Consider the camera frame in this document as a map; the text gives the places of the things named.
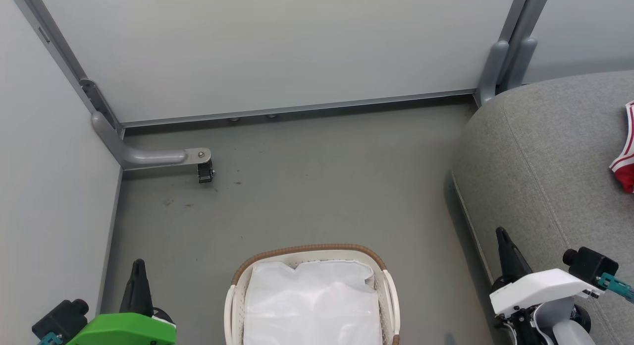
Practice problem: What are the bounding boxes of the white basket liner cloth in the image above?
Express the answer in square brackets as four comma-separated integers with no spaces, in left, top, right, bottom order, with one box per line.
[243,260,383,345]

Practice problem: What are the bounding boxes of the grey partition bottom rail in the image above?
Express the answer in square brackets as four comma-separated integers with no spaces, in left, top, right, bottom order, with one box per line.
[121,90,476,127]

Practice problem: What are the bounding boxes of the grey partition corner post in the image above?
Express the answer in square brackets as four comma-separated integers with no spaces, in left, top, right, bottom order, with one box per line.
[473,0,553,108]
[7,0,124,137]

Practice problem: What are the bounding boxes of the small black metal caster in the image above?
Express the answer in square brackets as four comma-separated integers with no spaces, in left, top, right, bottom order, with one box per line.
[197,159,215,184]

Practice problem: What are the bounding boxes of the white laundry basket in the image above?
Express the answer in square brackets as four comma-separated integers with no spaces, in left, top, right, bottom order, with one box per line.
[224,243,401,345]

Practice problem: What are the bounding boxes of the red white garment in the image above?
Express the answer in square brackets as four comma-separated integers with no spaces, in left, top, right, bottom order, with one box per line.
[609,100,634,194]

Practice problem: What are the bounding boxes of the short grey partition foot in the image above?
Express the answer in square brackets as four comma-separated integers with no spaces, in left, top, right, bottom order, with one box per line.
[478,40,510,106]
[505,36,538,91]

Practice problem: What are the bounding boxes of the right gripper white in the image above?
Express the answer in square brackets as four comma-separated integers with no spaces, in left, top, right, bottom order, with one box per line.
[489,227,602,338]

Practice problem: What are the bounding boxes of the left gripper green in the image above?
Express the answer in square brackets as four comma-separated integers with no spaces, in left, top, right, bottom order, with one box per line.
[67,259,177,345]

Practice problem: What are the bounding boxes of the long grey partition foot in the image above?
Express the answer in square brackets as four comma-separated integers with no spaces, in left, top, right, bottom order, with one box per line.
[91,111,212,170]

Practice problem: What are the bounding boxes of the grey fabric sofa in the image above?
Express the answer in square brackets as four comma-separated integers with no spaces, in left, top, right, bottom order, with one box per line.
[448,70,634,345]

